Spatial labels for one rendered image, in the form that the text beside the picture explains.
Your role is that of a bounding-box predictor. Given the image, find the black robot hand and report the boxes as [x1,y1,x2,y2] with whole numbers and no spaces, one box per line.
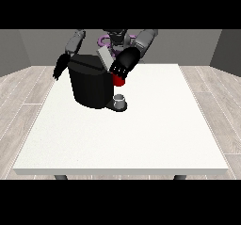
[109,47,141,80]
[52,53,71,81]

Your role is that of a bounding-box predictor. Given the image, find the red pod holder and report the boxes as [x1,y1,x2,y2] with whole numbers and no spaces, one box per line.
[111,72,126,88]

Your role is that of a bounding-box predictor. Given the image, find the grey robot trunk purple rings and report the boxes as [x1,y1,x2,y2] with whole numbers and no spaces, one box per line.
[97,29,138,56]

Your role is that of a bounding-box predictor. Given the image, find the pale grey machine lid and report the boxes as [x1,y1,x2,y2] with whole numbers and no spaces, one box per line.
[96,45,115,72]

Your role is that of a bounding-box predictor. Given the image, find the black coffee machine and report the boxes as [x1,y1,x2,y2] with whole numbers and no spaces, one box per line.
[67,54,128,112]

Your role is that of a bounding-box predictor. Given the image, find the small grey cup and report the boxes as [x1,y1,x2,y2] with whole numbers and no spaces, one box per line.
[113,93,127,109]

